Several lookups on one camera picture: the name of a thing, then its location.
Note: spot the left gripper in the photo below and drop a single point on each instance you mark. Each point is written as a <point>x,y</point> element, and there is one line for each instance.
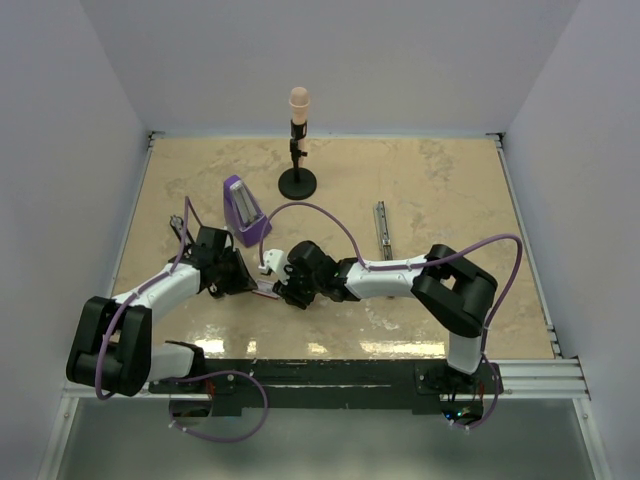
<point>243,280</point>

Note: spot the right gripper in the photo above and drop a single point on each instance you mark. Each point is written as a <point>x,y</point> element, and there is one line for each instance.
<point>288,292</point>

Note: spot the staple box sleeve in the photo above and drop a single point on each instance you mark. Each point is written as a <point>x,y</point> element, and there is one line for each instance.
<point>265,289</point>

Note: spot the grey black stapler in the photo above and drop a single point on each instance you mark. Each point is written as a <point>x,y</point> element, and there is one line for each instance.
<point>382,229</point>

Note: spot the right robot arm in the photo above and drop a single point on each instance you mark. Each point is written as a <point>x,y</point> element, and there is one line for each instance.
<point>455,291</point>

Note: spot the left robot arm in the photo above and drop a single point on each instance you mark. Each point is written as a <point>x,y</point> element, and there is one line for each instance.
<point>112,349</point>

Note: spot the purple metronome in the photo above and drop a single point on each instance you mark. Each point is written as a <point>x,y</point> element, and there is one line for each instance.
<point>243,216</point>

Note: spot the microphone on black stand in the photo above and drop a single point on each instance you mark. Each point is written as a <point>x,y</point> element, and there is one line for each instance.
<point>298,183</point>

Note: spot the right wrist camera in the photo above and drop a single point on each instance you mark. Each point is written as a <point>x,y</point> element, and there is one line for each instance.
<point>274,261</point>

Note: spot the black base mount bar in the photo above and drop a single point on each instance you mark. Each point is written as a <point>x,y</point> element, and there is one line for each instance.
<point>423,387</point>

